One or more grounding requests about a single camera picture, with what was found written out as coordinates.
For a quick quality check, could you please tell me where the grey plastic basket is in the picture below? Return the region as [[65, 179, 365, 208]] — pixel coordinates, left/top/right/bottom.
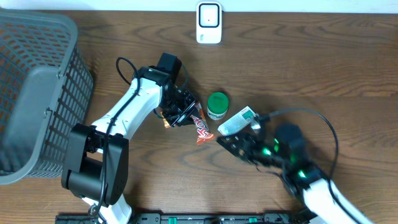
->
[[1, 9, 94, 185]]

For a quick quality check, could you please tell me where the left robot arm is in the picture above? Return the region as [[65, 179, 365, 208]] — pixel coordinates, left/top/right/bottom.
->
[[61, 53, 197, 223]]

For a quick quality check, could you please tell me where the green lid jar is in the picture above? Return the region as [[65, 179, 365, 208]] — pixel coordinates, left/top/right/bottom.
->
[[207, 92, 229, 120]]

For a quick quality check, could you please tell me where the orange tissue pack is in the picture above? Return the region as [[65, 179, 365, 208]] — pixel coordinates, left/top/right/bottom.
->
[[162, 118, 171, 128]]

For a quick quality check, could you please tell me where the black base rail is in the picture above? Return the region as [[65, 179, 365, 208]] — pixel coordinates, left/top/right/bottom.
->
[[55, 212, 312, 224]]

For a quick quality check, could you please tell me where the orange snack bar wrapper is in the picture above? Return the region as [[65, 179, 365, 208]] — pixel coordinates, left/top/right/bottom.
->
[[190, 102, 215, 146]]

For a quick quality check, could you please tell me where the white barcode scanner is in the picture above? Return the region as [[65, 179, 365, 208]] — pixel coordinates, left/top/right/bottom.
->
[[196, 1, 222, 44]]

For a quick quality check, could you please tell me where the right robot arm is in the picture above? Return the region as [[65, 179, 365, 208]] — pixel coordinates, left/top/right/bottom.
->
[[217, 123, 372, 223]]

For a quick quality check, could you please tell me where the white green carton box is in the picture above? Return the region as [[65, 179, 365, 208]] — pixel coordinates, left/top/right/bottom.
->
[[218, 106, 257, 136]]

